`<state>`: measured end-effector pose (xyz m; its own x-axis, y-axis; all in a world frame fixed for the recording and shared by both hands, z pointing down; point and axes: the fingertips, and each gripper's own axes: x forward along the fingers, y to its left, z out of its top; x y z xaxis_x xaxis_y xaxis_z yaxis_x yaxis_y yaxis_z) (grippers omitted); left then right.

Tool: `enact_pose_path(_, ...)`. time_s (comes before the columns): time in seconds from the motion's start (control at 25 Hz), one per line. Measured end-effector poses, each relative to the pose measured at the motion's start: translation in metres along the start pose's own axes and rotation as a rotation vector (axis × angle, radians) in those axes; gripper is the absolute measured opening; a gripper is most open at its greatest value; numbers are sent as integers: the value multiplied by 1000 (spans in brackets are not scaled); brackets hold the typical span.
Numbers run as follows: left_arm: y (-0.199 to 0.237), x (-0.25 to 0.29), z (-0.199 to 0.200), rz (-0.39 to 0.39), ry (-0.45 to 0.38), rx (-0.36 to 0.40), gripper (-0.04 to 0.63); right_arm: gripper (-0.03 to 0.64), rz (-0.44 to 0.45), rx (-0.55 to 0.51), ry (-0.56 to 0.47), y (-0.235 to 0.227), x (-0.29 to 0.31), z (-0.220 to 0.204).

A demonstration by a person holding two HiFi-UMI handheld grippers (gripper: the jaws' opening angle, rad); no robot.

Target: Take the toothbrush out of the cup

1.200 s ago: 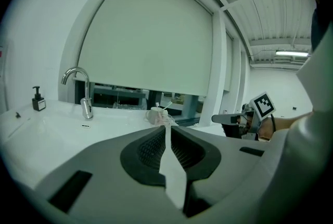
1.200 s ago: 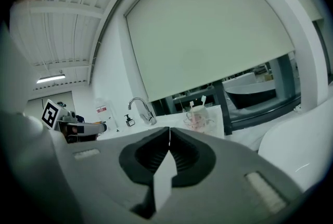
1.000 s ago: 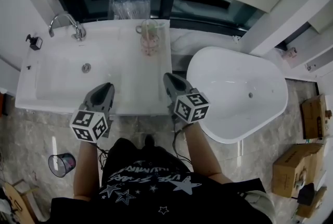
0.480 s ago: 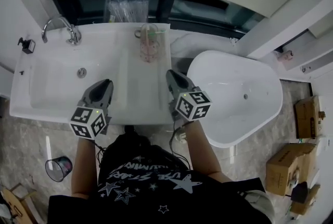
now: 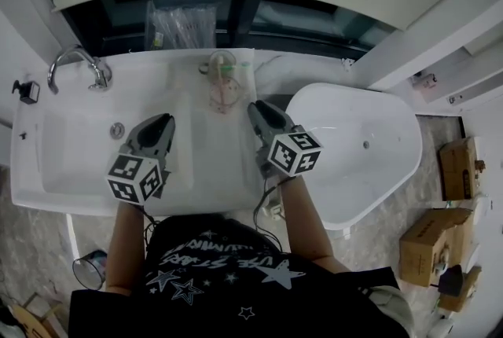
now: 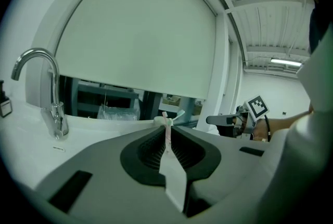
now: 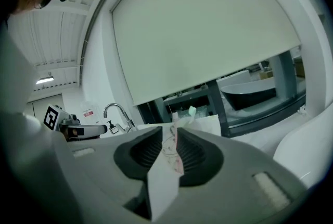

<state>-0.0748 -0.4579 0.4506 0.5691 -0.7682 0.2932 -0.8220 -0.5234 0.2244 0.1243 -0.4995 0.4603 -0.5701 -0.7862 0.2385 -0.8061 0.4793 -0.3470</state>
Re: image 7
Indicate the grey metal table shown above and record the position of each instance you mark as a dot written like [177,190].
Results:
[187,96]

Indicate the clear plastic wrap bundle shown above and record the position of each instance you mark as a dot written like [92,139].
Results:
[200,111]

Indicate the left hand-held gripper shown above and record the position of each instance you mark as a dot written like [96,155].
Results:
[53,118]

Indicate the ceiling strip light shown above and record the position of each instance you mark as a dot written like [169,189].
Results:
[45,80]

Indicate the chrome curved faucet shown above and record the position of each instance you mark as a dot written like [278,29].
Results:
[112,106]

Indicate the black freestanding bathtub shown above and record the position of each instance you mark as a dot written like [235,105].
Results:
[249,99]

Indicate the white appliance with red label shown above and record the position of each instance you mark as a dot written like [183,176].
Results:
[89,120]

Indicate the black soap pump bottle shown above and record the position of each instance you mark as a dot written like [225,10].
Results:
[112,127]

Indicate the dark window frame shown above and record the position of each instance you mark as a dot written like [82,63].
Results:
[214,103]

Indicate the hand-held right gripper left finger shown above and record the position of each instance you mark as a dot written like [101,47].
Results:
[104,178]

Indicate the translucent white cup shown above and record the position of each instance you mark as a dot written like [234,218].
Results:
[208,126]

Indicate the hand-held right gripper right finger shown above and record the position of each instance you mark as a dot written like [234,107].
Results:
[234,186]

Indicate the cream roller blind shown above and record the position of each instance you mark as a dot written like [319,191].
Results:
[195,35]

